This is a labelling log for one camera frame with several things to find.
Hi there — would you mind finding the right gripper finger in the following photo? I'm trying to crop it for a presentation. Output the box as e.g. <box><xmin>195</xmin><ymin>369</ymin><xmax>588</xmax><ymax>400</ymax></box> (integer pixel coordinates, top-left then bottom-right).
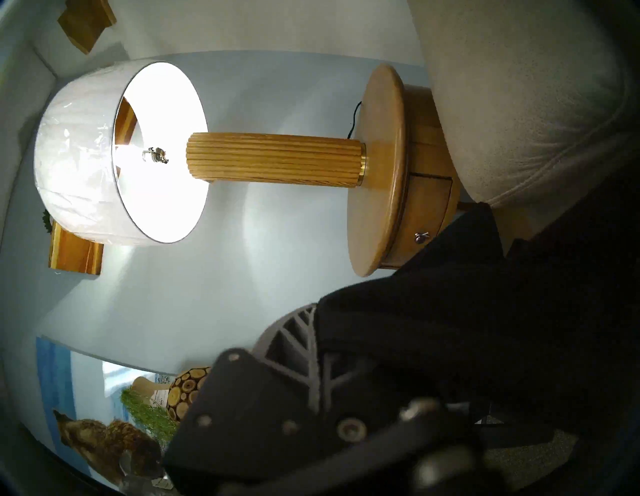
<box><xmin>251</xmin><ymin>304</ymin><xmax>381</xmax><ymax>416</ymax></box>

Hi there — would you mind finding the black hooded jacket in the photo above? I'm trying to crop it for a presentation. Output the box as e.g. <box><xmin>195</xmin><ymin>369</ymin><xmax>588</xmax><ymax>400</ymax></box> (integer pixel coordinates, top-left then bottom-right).
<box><xmin>317</xmin><ymin>165</ymin><xmax>640</xmax><ymax>451</ymax></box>

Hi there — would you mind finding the beige leather three-seat sofa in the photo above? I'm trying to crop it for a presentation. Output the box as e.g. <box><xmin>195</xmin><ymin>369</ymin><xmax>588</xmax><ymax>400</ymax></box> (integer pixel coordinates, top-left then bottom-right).
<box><xmin>406</xmin><ymin>0</ymin><xmax>636</xmax><ymax>251</ymax></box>

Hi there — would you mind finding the log slice decorative vase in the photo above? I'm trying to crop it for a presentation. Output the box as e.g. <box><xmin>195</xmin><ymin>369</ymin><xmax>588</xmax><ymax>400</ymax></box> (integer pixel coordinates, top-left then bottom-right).
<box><xmin>166</xmin><ymin>366</ymin><xmax>213</xmax><ymax>422</ymax></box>

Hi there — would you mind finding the green grass plant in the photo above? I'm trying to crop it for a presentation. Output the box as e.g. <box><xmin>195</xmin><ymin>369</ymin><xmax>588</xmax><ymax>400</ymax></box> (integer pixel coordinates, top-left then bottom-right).
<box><xmin>119</xmin><ymin>389</ymin><xmax>178</xmax><ymax>443</ymax></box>

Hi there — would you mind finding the round wooden side table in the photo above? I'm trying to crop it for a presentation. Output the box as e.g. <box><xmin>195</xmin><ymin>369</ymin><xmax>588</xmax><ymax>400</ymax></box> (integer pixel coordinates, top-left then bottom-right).
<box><xmin>346</xmin><ymin>63</ymin><xmax>463</xmax><ymax>278</ymax></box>

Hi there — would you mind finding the white shade wooden table lamp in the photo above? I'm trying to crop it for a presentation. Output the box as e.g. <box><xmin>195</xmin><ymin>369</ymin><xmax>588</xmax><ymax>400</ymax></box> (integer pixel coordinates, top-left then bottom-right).
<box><xmin>33</xmin><ymin>59</ymin><xmax>368</xmax><ymax>247</ymax></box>

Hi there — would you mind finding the blue poster with brown animal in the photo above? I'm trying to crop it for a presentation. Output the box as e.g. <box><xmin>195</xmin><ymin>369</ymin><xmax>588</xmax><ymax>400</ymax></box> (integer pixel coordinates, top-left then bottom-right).
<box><xmin>35</xmin><ymin>336</ymin><xmax>173</xmax><ymax>488</ymax></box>

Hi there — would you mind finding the curved wooden corner shelf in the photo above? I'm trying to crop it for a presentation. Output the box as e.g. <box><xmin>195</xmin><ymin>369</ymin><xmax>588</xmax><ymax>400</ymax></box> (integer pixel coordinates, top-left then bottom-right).
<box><xmin>47</xmin><ymin>220</ymin><xmax>105</xmax><ymax>276</ymax></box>

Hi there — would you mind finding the black lamp power cord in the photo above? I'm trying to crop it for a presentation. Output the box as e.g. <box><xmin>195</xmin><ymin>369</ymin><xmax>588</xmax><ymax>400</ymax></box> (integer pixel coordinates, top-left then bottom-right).
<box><xmin>345</xmin><ymin>101</ymin><xmax>363</xmax><ymax>141</ymax></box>

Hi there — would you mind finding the small wooden wall shelf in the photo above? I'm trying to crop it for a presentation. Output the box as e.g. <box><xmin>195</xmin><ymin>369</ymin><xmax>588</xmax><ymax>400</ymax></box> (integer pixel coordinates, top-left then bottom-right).
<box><xmin>56</xmin><ymin>0</ymin><xmax>117</xmax><ymax>55</ymax></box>

